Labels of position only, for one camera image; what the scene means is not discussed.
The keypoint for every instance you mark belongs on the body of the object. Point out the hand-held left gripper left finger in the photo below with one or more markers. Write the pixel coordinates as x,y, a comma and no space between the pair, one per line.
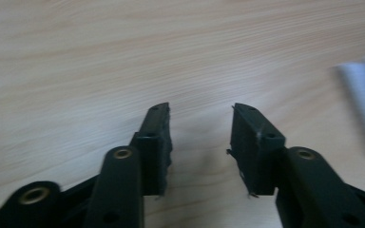
155,148

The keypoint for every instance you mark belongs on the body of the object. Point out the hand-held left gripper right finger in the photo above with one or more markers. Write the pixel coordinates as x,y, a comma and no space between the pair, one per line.
253,148

